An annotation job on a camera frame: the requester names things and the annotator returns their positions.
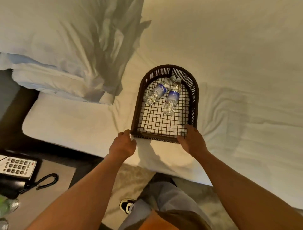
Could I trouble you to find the person's left hand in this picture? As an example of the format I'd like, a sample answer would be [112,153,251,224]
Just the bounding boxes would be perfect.
[109,129,137,162]

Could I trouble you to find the person's right hand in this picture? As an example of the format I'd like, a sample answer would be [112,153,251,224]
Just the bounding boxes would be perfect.
[177,124,208,159]

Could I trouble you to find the dark brown wicker tray basket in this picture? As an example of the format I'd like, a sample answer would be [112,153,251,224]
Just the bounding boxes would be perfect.
[130,64,199,144]

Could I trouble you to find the person's right forearm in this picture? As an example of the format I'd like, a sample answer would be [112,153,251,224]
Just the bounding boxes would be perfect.
[195,150,303,230]

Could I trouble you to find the person's left forearm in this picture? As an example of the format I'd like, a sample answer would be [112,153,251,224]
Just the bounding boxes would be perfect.
[26,154,125,230]

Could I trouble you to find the clear water bottle blue label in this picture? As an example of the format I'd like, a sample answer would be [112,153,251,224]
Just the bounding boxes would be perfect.
[163,78,182,116]
[143,76,177,106]

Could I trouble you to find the grey trousers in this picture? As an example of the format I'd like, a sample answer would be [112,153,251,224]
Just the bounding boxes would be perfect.
[118,181,213,230]

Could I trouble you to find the black and white shoe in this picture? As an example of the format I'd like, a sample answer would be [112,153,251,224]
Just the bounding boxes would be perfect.
[119,198,137,215]

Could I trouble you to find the brown shirt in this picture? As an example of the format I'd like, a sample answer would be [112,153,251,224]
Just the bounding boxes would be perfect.
[142,209,212,230]

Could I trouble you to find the bed with white sheet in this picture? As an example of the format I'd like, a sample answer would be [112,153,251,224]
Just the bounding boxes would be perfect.
[22,0,303,210]

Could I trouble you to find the brown nightstand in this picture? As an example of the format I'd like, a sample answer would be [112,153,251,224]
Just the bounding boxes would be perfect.
[0,158,77,230]

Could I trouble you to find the dark brown headboard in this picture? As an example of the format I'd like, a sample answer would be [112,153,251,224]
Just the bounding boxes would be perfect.
[0,69,40,148]

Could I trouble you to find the black desk telephone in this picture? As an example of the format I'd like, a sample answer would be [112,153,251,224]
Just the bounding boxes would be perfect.
[0,150,42,200]

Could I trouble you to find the large white pillow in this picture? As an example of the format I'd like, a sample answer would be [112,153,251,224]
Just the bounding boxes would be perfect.
[0,0,152,101]

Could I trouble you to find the green plastic bottle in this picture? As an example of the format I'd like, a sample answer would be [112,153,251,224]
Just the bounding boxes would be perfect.
[0,195,19,218]

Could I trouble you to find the black coiled telephone cord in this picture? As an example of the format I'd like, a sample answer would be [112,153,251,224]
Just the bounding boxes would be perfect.
[20,173,59,195]

